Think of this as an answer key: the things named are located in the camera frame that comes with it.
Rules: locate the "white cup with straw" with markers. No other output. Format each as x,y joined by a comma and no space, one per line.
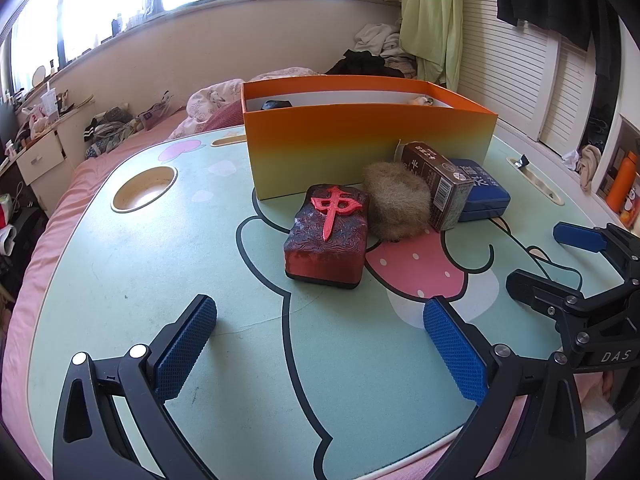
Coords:
50,102

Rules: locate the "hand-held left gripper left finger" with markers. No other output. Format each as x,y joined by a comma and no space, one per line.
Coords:
185,350

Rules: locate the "black candy wrapper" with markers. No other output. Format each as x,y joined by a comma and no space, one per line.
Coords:
524,161

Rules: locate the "pink floral quilt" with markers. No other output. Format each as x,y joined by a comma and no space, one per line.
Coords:
215,97

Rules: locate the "purple pouch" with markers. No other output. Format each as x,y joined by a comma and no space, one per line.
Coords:
155,112

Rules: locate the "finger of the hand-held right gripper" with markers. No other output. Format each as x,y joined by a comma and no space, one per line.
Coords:
575,237
540,290

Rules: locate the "brown drink carton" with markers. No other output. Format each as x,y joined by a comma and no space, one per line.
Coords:
435,185

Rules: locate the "white nightstand drawer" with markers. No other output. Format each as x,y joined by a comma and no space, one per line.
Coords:
40,157

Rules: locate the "beige clothes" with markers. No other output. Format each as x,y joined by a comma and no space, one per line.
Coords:
590,165

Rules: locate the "light green curtain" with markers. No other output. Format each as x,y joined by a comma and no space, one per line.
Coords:
430,20

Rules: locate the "black clothes pile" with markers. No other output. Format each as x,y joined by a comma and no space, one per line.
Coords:
360,65

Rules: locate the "white louvered closet door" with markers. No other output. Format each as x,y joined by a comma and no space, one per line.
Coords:
505,75
580,95

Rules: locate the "blue hard case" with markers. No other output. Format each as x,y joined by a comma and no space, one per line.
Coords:
487,200

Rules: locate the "green cartoon print desktop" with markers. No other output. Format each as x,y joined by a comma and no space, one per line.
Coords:
200,260

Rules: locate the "orange gradient storage box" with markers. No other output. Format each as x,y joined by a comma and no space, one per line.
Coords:
350,140

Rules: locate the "small round mirror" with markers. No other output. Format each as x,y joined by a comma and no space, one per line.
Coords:
38,75

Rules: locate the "dark striped clothes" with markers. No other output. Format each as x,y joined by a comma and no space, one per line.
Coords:
110,130

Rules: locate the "red mahjong tile block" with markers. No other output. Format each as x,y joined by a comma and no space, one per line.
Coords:
325,240

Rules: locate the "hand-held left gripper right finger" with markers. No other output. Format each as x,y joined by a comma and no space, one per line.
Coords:
452,350

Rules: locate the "black monitor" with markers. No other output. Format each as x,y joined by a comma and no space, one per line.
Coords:
7,125

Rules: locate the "small pale trinket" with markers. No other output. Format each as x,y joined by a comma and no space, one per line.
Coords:
420,101

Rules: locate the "white clothes pile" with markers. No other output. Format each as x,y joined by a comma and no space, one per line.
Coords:
372,37

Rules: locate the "dark object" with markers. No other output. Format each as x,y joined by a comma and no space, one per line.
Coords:
276,105

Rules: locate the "brown fuzzy ball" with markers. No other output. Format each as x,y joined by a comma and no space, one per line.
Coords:
395,200

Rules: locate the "white crumpled tissue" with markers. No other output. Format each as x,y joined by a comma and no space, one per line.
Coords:
571,160

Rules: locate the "orange bottle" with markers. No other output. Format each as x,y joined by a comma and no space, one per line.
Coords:
622,180

